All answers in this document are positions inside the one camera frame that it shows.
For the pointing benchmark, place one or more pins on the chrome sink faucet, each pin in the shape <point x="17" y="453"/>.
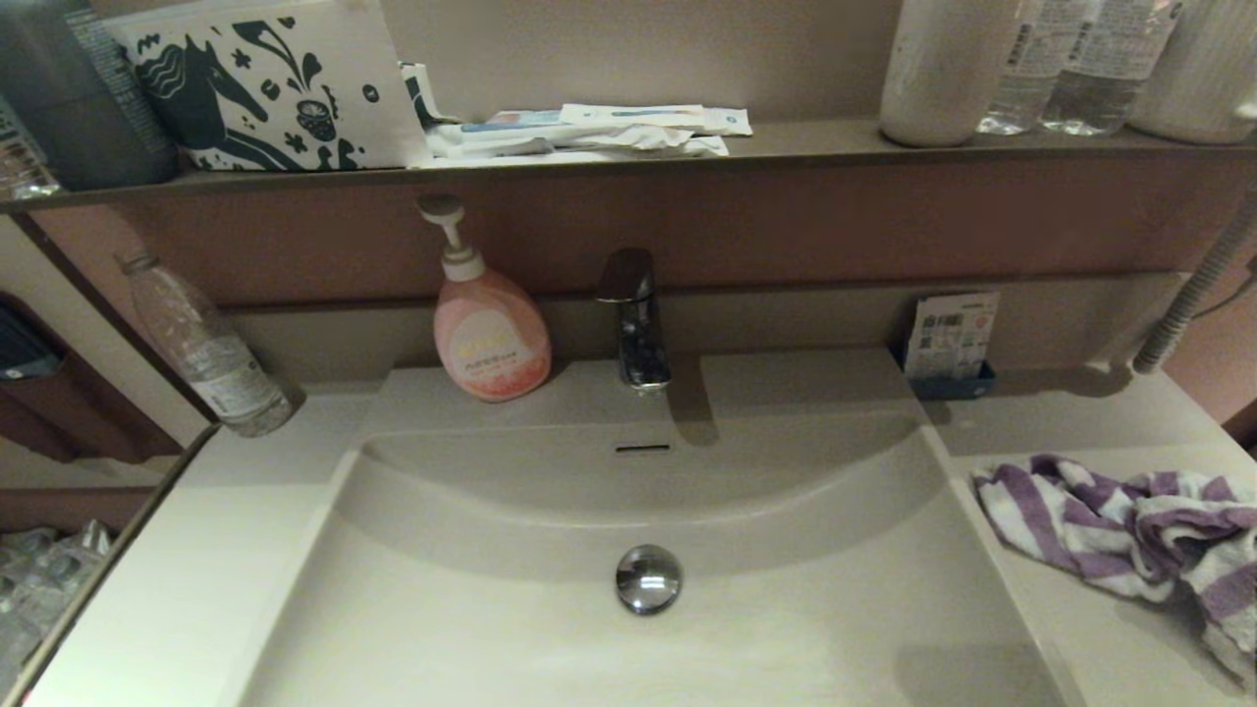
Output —
<point x="638" y="339"/>

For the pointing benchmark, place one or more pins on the purple white striped towel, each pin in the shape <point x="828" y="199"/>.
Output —
<point x="1129" y="530"/>

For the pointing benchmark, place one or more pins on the white sink basin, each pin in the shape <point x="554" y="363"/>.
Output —
<point x="452" y="619"/>

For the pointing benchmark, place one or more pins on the pink soap pump bottle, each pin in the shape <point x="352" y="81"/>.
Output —
<point x="491" y="339"/>

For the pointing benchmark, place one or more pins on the chrome drain stopper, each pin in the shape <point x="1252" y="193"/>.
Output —
<point x="648" y="579"/>

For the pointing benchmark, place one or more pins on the white toothbrush packet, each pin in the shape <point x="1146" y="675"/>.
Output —
<point x="658" y="118"/>

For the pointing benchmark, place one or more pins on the blue printed packet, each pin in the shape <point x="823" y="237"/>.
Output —
<point x="516" y="123"/>

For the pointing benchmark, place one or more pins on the white printed paper card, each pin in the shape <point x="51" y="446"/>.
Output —
<point x="951" y="334"/>

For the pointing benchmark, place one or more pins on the small dark blue holder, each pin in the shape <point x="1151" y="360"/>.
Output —
<point x="951" y="387"/>

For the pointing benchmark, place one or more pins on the small white green box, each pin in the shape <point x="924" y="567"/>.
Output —
<point x="422" y="93"/>

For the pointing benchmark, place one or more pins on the empty clear plastic bottle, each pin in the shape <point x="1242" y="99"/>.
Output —
<point x="216" y="368"/>

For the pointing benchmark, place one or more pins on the white cylinder bottle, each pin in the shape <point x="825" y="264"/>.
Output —
<point x="943" y="74"/>

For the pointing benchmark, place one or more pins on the white horse print box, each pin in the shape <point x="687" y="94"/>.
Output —
<point x="270" y="88"/>

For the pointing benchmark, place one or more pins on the clear labelled water bottle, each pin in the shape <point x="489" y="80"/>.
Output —
<point x="1100" y="81"/>
<point x="1019" y="90"/>

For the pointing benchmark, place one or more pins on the dark grey cylinder container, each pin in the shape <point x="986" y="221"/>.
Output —
<point x="59" y="108"/>

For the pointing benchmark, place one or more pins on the white ribbed container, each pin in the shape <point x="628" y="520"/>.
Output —
<point x="1196" y="71"/>

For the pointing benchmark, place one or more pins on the brown wall shelf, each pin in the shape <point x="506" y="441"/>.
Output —
<point x="825" y="149"/>

